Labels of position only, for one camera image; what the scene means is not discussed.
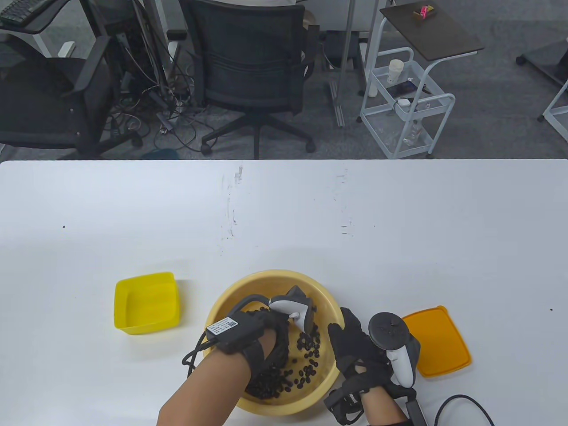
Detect person's right hand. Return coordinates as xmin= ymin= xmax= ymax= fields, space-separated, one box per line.
xmin=327 ymin=308 xmax=418 ymax=401

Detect person's left hand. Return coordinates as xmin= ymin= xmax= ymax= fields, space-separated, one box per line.
xmin=246 ymin=308 xmax=292 ymax=379

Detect grey white handheld controller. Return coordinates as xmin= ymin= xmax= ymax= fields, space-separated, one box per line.
xmin=368 ymin=312 xmax=421 ymax=387
xmin=222 ymin=285 xmax=316 ymax=344

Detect pile of coffee beans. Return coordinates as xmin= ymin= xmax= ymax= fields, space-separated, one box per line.
xmin=244 ymin=322 xmax=321 ymax=400

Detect yellow plastic basin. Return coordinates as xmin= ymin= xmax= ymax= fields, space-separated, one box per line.
xmin=204 ymin=268 xmax=343 ymax=415

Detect orange plastic lid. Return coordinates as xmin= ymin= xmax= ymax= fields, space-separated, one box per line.
xmin=401 ymin=305 xmax=472 ymax=379

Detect yellow plastic box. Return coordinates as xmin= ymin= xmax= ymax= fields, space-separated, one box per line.
xmin=114 ymin=272 xmax=180 ymax=335

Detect person's left forearm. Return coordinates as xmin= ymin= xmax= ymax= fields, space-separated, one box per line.
xmin=157 ymin=331 xmax=278 ymax=426

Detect person's right forearm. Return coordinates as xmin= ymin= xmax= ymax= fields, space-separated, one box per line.
xmin=359 ymin=390 xmax=409 ymax=426

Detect black labelled wrist box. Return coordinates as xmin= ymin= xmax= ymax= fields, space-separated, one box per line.
xmin=406 ymin=399 xmax=429 ymax=426
xmin=205 ymin=311 xmax=266 ymax=354

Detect white rolling cart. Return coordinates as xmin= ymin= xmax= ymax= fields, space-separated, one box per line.
xmin=359 ymin=47 xmax=456 ymax=159

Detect clear plastic bottle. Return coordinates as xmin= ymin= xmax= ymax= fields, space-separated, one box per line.
xmin=402 ymin=119 xmax=423 ymax=147

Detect white paper cup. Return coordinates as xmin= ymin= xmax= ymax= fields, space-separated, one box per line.
xmin=387 ymin=59 xmax=405 ymax=86

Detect black mesh-back office chair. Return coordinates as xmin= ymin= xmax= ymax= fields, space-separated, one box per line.
xmin=168 ymin=0 xmax=320 ymax=156

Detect black box under desk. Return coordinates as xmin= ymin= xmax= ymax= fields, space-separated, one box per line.
xmin=323 ymin=30 xmax=369 ymax=70

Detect dark brown side table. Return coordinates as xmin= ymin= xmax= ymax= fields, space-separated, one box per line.
xmin=365 ymin=0 xmax=485 ymax=98

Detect black padded office chair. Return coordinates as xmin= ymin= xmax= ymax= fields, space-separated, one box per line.
xmin=0 ymin=35 xmax=143 ymax=160

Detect black flat base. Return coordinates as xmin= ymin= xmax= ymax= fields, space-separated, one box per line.
xmin=516 ymin=38 xmax=568 ymax=86

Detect black computer tower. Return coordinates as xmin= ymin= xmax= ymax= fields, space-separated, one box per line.
xmin=82 ymin=0 xmax=149 ymax=96

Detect grey desk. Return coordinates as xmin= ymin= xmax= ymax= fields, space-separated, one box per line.
xmin=0 ymin=0 xmax=74 ymax=58

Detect black keyboard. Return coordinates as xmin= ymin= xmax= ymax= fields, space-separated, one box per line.
xmin=0 ymin=0 xmax=41 ymax=25

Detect black wrist strap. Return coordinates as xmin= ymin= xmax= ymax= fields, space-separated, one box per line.
xmin=242 ymin=339 xmax=268 ymax=387

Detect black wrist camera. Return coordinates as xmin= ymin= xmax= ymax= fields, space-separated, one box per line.
xmin=323 ymin=384 xmax=365 ymax=426

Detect black cable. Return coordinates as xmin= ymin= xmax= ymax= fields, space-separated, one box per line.
xmin=182 ymin=331 xmax=218 ymax=378
xmin=434 ymin=394 xmax=494 ymax=426

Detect tangle of floor cables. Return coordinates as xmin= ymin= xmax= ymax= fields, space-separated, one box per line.
xmin=106 ymin=42 xmax=211 ymax=154

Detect grey metal post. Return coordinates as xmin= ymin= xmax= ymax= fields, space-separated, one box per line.
xmin=328 ymin=0 xmax=361 ymax=128

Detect white metal frame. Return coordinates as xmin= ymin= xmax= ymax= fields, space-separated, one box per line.
xmin=538 ymin=82 xmax=568 ymax=143

